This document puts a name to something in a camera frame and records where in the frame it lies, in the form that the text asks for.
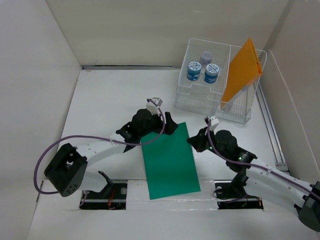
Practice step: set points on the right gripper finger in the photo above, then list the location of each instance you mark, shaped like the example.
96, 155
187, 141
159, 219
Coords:
197, 139
195, 146

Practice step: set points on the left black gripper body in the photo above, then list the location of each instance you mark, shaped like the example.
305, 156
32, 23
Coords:
154, 126

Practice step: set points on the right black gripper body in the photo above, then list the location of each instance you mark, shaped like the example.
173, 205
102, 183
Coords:
205, 143

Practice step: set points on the green clip folder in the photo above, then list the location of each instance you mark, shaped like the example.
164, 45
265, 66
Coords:
170, 165

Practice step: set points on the blue jar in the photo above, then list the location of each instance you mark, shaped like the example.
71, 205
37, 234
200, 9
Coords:
211, 73
193, 70

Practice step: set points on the orange clip folder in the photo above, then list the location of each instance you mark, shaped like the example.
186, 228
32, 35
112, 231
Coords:
244, 69

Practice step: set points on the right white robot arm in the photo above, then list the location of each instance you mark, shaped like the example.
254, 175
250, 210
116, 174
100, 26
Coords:
255, 178

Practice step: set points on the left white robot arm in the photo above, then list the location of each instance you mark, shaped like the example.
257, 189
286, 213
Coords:
68, 172

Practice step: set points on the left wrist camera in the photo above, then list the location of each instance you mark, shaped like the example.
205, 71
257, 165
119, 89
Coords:
153, 104

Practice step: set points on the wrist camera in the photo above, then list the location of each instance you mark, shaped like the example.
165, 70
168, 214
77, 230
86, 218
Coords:
153, 104
212, 122

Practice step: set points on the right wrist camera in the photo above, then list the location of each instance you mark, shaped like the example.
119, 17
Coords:
212, 122

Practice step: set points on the white wire desk organizer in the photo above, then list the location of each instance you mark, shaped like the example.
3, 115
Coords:
205, 98

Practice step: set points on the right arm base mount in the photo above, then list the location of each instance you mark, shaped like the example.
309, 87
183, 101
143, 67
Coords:
230, 195

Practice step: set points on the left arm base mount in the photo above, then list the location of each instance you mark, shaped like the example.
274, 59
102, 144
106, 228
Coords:
103, 193

